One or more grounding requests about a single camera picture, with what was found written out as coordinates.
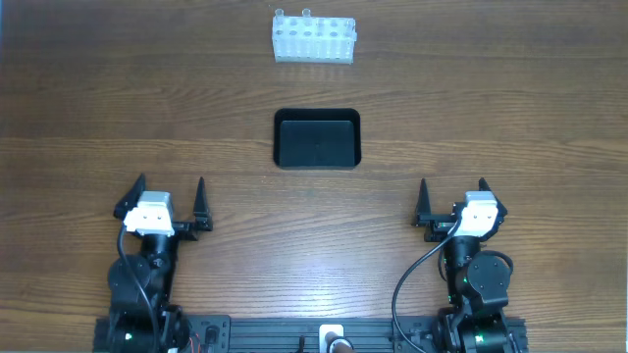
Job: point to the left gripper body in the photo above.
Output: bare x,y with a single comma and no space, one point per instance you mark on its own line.
186,230

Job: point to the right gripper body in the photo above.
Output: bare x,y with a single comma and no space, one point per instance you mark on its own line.
439,228

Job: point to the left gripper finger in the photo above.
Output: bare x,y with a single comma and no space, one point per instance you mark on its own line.
128,201
201,203

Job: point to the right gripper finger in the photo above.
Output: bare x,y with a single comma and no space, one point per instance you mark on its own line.
501,211
423,203

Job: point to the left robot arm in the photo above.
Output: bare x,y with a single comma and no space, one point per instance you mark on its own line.
127,282

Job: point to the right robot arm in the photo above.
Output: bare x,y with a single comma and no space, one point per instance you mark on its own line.
483,279

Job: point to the black tray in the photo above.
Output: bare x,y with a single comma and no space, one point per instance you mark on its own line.
316,142

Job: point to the white test tube rack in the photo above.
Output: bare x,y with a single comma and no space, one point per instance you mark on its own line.
314,49

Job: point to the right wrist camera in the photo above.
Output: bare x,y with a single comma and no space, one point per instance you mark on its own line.
478,216

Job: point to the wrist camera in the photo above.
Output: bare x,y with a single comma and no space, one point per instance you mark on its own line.
149,216
478,216

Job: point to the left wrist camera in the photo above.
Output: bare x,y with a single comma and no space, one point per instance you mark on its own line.
149,216

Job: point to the mounting rail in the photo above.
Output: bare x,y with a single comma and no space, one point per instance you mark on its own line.
275,336

